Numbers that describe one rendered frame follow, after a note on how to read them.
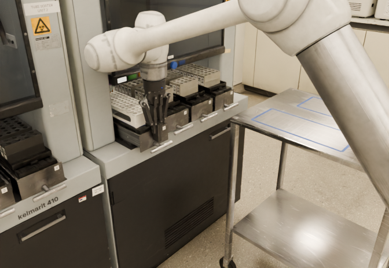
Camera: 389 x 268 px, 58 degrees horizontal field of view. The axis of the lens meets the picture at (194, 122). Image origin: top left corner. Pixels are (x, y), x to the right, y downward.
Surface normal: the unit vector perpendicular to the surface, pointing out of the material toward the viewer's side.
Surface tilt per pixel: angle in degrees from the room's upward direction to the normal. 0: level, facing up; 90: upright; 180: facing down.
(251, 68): 90
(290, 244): 0
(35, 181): 90
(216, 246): 0
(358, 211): 0
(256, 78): 90
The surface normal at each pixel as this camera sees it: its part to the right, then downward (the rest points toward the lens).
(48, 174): 0.73, 0.29
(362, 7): -0.71, 0.31
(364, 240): 0.00, -0.90
